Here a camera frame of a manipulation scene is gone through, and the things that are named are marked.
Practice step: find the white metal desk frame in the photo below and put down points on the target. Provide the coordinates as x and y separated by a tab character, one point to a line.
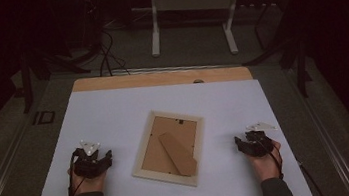
192	1

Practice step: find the black metal stand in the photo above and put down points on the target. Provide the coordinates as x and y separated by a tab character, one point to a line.
290	46
44	65

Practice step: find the person's left hand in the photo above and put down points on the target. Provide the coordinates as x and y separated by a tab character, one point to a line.
87	184

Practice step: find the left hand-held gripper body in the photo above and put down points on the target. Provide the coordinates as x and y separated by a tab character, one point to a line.
86	164

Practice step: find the person's right hand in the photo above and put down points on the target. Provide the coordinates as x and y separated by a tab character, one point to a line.
266	165

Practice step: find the wooden picture frame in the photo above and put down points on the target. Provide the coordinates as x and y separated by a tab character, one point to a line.
168	147

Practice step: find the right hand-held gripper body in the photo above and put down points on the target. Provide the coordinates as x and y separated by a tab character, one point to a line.
259	143

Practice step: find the black floor socket plate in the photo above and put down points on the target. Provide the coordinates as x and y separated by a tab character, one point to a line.
44	117

